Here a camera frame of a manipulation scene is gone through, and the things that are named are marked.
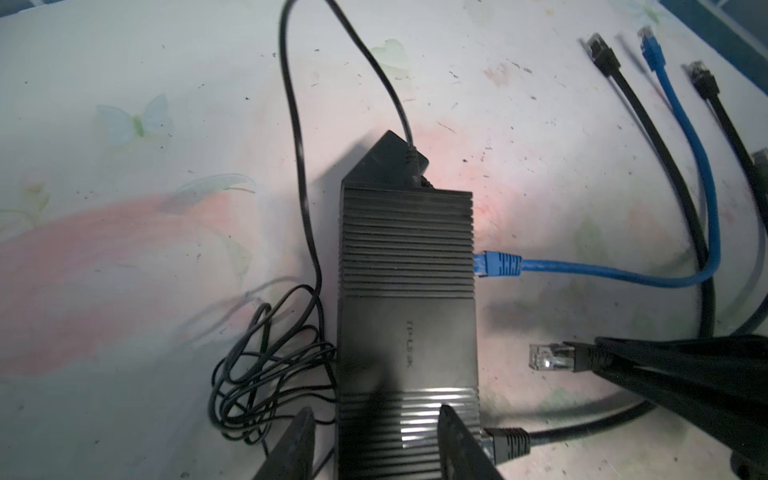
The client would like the blue ethernet cable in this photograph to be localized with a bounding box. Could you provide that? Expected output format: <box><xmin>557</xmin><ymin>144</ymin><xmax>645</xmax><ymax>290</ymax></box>
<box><xmin>472</xmin><ymin>25</ymin><xmax>721</xmax><ymax>289</ymax></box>

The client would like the black power adapter with cable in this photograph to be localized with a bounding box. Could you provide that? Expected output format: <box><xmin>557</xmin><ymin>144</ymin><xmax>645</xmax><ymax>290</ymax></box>
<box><xmin>206</xmin><ymin>0</ymin><xmax>436</xmax><ymax>480</ymax></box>

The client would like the black network switch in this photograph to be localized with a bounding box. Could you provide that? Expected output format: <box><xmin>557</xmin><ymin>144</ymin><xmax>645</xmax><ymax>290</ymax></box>
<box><xmin>335</xmin><ymin>184</ymin><xmax>481</xmax><ymax>479</ymax></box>

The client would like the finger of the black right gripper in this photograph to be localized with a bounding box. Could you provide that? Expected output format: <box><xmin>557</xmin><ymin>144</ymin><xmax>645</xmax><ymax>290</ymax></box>
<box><xmin>595</xmin><ymin>335</ymin><xmax>767</xmax><ymax>384</ymax></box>
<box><xmin>596</xmin><ymin>367</ymin><xmax>767</xmax><ymax>468</ymax></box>

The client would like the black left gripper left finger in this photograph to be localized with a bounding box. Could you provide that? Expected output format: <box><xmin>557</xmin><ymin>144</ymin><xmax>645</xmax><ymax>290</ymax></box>
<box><xmin>253</xmin><ymin>407</ymin><xmax>315</xmax><ymax>480</ymax></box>

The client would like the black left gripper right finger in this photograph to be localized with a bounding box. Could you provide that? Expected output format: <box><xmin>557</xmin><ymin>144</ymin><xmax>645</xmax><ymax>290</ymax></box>
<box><xmin>437</xmin><ymin>404</ymin><xmax>503</xmax><ymax>480</ymax></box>

